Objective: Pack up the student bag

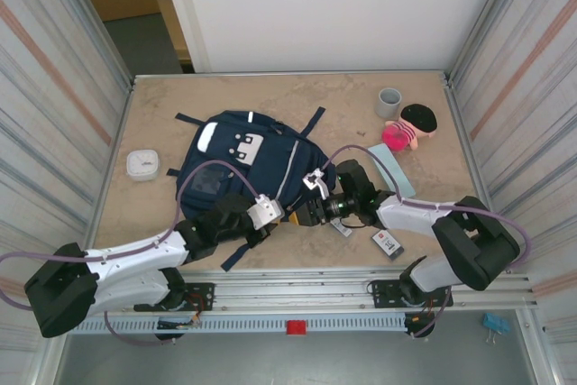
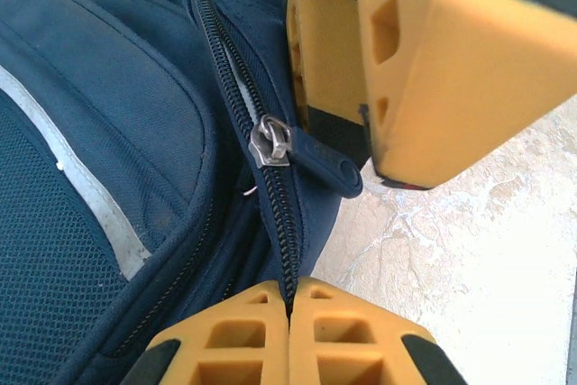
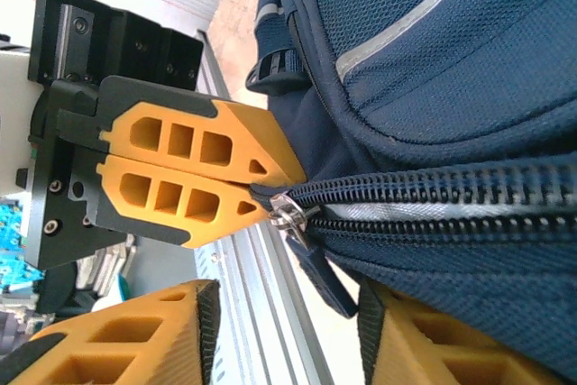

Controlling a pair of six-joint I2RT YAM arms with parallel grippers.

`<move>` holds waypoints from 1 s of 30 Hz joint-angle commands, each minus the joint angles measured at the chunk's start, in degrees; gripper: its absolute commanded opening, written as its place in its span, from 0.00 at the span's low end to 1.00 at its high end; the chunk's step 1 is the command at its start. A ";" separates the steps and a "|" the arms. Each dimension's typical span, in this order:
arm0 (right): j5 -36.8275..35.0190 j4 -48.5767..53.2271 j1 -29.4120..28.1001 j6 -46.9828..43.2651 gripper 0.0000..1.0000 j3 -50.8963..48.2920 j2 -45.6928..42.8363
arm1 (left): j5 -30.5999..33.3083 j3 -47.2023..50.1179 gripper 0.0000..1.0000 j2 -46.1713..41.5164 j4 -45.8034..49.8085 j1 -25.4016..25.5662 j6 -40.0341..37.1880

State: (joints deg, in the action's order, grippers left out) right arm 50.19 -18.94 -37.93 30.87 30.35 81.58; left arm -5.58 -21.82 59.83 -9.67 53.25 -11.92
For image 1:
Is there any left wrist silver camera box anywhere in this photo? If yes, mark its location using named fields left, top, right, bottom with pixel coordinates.
left=246, top=194, right=286, bottom=229

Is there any grey plastic cup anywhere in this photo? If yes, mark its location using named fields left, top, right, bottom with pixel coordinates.
left=376, top=87, right=403, bottom=119

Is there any black card box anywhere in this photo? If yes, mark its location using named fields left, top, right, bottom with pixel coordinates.
left=371, top=228, right=406, bottom=262

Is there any blue binder clip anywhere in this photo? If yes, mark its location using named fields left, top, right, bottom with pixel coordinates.
left=482, top=311, right=511, bottom=346

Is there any slotted grey cable duct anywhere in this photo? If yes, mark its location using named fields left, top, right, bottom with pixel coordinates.
left=65, top=315, right=409, bottom=335

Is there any aluminium mounting rail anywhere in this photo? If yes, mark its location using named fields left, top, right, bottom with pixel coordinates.
left=48, top=267, right=540, bottom=316

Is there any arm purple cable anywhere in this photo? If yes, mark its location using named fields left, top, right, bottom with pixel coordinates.
left=320, top=144, right=532, bottom=340
left=0, top=160, right=262, bottom=347

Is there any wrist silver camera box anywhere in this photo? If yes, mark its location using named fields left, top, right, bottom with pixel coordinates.
left=246, top=194, right=286, bottom=229
left=302, top=168, right=333, bottom=199

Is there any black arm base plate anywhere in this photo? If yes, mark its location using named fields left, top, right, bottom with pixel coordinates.
left=371, top=274, right=453, bottom=309
left=134, top=282, right=215, bottom=313

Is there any clear pen box with barcode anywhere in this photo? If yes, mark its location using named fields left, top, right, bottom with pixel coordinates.
left=331, top=217, right=354, bottom=238

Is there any plush doll with black hair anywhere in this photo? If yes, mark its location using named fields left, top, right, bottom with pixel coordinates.
left=381, top=103, right=439, bottom=153

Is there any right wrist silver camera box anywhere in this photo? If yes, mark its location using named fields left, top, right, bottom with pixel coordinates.
left=302, top=168, right=333, bottom=199

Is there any light teal notebook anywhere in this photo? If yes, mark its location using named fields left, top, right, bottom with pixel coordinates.
left=367, top=142, right=416, bottom=199

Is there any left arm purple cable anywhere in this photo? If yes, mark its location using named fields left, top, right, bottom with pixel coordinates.
left=0, top=160, right=262, bottom=347

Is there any translucent corrugated enclosure panel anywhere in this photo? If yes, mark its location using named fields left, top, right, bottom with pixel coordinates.
left=449, top=0, right=577, bottom=336
left=0, top=0, right=133, bottom=359

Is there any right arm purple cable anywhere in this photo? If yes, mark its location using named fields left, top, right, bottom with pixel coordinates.
left=320, top=144, right=532, bottom=340

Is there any navy blue student backpack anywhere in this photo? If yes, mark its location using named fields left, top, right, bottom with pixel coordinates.
left=166, top=106, right=338, bottom=272

